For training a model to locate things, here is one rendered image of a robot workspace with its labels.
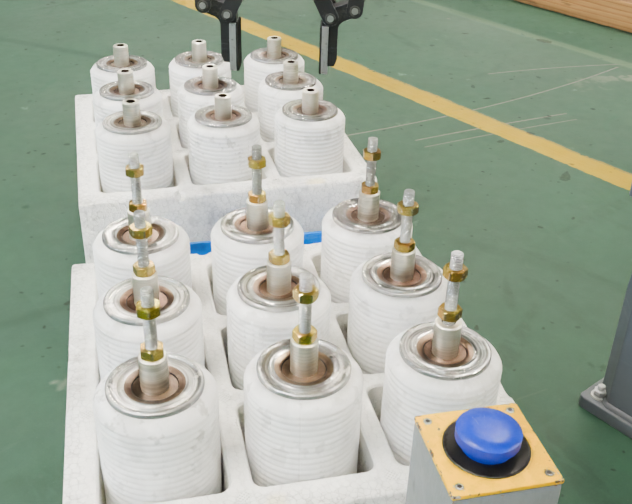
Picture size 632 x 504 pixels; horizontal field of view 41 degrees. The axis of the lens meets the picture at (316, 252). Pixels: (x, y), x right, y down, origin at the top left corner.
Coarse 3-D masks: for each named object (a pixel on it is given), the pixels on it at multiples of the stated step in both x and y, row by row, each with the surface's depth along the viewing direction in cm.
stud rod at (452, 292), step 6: (456, 252) 66; (462, 252) 66; (456, 258) 65; (462, 258) 65; (450, 264) 66; (456, 264) 66; (462, 264) 66; (456, 270) 66; (450, 282) 67; (456, 282) 66; (450, 288) 67; (456, 288) 67; (450, 294) 67; (456, 294) 67; (450, 300) 67; (456, 300) 67; (444, 306) 68; (450, 306) 68; (456, 306) 68; (444, 324) 69; (450, 324) 69
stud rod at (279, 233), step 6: (276, 204) 73; (282, 204) 73; (276, 210) 73; (282, 210) 73; (276, 216) 74; (282, 216) 74; (276, 228) 74; (282, 228) 74; (276, 234) 74; (282, 234) 74; (276, 240) 75; (282, 240) 75; (276, 246) 75; (282, 246) 75; (276, 252) 75; (282, 252) 76
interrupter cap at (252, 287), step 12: (252, 276) 79; (264, 276) 79; (240, 288) 77; (252, 288) 77; (264, 288) 78; (252, 300) 75; (264, 300) 76; (276, 300) 76; (288, 300) 76; (276, 312) 75
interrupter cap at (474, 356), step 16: (416, 336) 72; (432, 336) 72; (464, 336) 72; (480, 336) 72; (400, 352) 70; (416, 352) 70; (464, 352) 70; (480, 352) 70; (416, 368) 68; (432, 368) 68; (448, 368) 68; (464, 368) 68; (480, 368) 68
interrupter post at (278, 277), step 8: (272, 264) 76; (288, 264) 76; (272, 272) 76; (280, 272) 76; (288, 272) 76; (272, 280) 76; (280, 280) 76; (288, 280) 77; (272, 288) 77; (280, 288) 77; (288, 288) 77
